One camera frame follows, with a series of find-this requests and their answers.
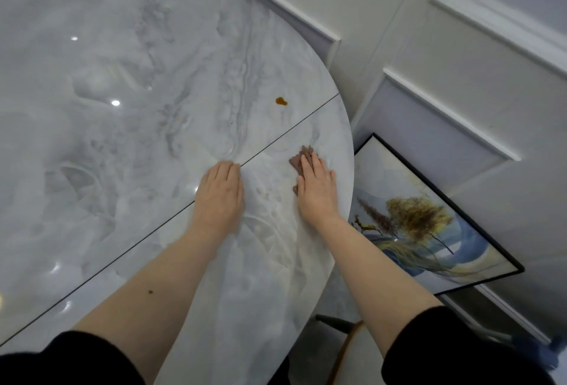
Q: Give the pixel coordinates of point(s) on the person's right hand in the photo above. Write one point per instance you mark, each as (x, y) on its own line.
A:
(319, 196)

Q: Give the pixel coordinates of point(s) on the person's right middle finger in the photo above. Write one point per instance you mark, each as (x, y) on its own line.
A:
(315, 165)

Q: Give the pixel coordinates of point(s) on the black sleeve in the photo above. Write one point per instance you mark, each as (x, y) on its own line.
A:
(62, 360)
(460, 349)

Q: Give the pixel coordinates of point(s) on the person's left hand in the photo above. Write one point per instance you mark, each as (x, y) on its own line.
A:
(219, 203)

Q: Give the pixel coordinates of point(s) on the person's right little finger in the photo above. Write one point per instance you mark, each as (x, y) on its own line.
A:
(331, 179)

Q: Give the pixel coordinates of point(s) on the person's right thumb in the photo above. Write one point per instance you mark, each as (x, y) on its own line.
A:
(300, 186)

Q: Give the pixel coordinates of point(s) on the blue fabric item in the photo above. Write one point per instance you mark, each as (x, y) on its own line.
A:
(538, 351)

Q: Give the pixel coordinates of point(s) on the brown cleaning cloth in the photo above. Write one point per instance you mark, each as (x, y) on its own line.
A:
(298, 161)

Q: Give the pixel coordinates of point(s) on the person's left forearm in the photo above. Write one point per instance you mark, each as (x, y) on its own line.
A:
(168, 278)

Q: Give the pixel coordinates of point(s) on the black right sleeve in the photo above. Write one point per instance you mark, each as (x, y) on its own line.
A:
(460, 349)

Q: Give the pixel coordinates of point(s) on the black left sleeve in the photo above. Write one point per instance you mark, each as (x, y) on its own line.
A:
(62, 360)

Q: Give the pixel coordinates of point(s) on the black framed landscape painting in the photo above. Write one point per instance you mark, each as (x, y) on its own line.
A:
(425, 229)

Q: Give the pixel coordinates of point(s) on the person's right forearm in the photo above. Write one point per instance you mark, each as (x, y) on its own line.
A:
(372, 274)

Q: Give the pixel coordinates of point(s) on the brown liquid stain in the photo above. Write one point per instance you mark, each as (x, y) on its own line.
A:
(281, 101)

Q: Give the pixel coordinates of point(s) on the person's left fingers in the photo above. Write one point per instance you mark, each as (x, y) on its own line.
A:
(221, 174)

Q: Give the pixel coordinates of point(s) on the chair with wooden frame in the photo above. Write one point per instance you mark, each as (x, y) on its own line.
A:
(343, 349)

